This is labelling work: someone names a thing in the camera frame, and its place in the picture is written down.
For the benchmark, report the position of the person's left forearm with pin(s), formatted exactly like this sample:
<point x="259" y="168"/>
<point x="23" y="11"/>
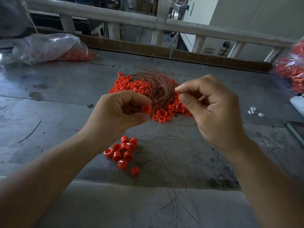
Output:
<point x="47" y="178"/>

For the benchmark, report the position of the brown cardboard strip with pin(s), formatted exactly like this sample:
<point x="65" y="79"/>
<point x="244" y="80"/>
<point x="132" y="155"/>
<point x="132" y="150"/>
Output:
<point x="142" y="48"/>

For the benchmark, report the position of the red plastic cap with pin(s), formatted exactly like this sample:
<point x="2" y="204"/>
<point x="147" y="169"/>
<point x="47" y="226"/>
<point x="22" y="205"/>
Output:
<point x="146" y="109"/>

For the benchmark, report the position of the person's left thumb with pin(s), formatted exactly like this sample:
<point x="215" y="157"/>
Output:
<point x="137" y="119"/>

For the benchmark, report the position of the person's left hand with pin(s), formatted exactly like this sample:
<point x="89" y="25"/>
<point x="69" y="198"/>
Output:
<point x="111" y="116"/>

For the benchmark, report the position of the white cabinet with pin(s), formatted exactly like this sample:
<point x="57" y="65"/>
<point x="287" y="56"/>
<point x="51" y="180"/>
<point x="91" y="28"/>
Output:
<point x="251" y="18"/>

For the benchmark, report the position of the clear bag of red caps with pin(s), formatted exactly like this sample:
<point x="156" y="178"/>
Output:
<point x="291" y="68"/>
<point x="49" y="47"/>

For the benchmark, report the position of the pile of red caps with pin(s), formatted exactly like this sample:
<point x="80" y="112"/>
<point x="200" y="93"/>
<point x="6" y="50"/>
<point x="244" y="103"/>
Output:
<point x="123" y="85"/>

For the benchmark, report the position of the white wooden railing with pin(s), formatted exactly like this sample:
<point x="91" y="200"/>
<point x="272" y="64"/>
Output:
<point x="161" y="21"/>

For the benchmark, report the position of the small cluster of red caps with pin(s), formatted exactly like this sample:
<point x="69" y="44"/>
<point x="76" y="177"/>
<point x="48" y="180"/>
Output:
<point x="123" y="151"/>

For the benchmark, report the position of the person's right hand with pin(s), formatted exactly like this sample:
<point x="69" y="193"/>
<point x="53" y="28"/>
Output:
<point x="220" y="116"/>

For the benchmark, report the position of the person's right thumb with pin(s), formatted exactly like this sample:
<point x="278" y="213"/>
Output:
<point x="191" y="103"/>

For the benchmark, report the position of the person's right forearm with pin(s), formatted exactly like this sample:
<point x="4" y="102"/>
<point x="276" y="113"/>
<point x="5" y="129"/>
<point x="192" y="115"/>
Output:
<point x="270" y="185"/>

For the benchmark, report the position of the grey bundle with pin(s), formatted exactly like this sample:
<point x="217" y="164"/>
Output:
<point x="11" y="16"/>

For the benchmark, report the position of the white plastic object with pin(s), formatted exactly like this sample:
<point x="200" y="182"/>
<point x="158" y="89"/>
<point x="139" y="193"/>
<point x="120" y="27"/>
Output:
<point x="298" y="104"/>

